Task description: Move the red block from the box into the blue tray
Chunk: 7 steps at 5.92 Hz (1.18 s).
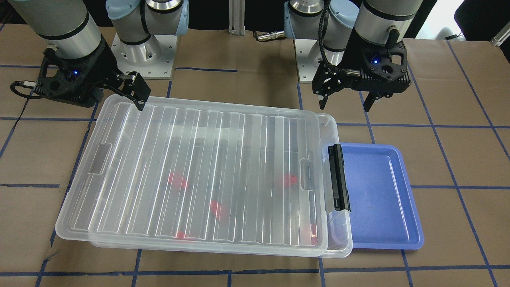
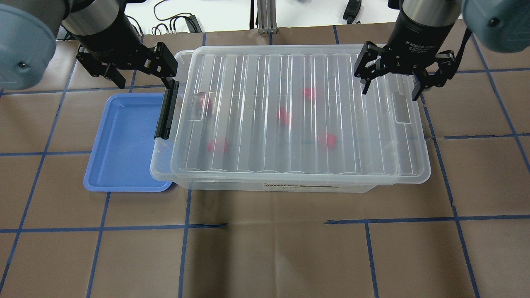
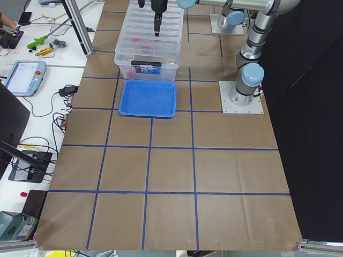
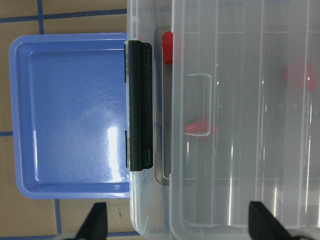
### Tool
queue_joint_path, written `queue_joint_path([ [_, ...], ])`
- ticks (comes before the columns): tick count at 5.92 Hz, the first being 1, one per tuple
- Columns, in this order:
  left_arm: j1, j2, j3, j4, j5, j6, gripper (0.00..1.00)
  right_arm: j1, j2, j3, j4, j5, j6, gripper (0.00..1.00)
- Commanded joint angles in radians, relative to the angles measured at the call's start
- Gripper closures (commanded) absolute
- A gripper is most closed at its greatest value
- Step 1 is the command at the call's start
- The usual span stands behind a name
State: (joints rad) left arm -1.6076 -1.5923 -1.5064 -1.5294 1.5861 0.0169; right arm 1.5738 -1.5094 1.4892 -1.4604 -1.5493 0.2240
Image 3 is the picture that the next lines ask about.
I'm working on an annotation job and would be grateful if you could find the clear plastic box lid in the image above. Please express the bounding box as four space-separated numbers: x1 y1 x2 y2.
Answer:
115 1 184 60

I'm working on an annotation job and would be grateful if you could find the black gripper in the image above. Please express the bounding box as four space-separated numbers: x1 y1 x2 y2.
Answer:
151 0 168 37

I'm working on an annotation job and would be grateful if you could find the black box latch handle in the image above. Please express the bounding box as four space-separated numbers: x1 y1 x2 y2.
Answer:
131 60 162 67

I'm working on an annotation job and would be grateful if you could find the black power adapter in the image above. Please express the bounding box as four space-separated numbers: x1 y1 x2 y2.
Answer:
58 85 79 96

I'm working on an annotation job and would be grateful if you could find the aluminium frame post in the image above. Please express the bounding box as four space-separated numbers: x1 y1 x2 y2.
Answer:
62 0 93 56

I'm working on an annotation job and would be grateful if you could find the robot teach pendant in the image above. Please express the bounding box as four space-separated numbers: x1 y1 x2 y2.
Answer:
4 61 47 97

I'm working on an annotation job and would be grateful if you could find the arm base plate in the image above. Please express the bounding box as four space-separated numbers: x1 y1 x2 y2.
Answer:
219 81 264 115
210 11 244 36

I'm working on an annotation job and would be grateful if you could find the blue plastic tray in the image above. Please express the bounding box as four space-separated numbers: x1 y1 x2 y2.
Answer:
118 80 177 118

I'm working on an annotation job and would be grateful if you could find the green handled tool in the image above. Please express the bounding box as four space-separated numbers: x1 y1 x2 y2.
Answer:
26 19 70 49

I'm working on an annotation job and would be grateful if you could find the red block near box corner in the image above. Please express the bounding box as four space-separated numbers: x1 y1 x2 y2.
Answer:
126 70 135 79

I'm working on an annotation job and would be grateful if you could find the black monitor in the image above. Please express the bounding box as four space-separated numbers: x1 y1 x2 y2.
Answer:
1 84 30 178

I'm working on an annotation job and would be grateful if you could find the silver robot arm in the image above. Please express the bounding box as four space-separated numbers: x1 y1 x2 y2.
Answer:
217 7 245 36
176 0 299 107

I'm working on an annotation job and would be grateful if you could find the brass cylinder tool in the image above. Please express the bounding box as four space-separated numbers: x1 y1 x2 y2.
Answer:
35 47 53 56

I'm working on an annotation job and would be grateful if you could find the black smartphone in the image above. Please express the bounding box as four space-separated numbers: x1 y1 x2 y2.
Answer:
18 11 32 25

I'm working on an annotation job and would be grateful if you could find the clear plastic storage box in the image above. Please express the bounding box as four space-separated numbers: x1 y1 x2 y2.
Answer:
114 54 180 82

